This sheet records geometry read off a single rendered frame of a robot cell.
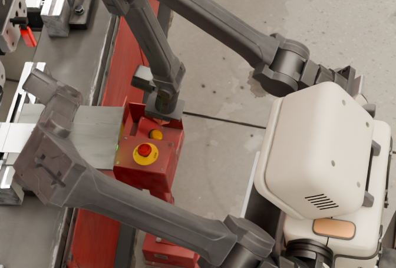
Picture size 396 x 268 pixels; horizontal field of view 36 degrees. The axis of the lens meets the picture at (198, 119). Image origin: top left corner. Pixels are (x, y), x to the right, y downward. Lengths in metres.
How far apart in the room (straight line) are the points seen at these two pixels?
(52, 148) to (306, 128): 0.42
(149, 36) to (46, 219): 0.54
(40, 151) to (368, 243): 0.58
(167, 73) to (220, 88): 1.35
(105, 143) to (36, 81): 0.26
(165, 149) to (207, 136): 0.95
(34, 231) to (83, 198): 0.71
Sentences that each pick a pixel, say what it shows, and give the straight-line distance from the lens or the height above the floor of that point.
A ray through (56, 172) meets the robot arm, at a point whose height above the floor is 1.52.
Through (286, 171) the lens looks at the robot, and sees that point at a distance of 1.03.
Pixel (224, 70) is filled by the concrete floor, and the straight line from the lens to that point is 2.88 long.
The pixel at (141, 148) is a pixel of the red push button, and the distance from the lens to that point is 1.71.
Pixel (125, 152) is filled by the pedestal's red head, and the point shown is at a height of 0.78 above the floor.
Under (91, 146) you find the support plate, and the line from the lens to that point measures 1.52.
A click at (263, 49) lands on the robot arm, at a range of 1.25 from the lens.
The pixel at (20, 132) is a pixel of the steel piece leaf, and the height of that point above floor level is 1.00.
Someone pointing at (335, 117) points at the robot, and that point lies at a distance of 1.07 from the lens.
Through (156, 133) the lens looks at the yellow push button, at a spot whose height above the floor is 0.73.
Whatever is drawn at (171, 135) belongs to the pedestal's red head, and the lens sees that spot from 1.85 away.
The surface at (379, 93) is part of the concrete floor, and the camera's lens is 2.85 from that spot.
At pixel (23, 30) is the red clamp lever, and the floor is 1.21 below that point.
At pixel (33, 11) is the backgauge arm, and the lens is 2.09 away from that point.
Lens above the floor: 2.26
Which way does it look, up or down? 56 degrees down
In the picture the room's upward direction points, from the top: 7 degrees counter-clockwise
